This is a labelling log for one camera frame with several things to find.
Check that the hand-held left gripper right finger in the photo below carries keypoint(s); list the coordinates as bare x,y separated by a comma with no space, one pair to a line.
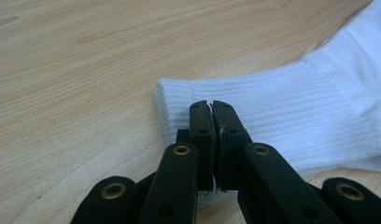
232,149

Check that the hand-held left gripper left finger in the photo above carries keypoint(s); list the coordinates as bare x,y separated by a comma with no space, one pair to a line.
201,146

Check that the white sock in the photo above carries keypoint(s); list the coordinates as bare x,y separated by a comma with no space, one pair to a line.
303,118

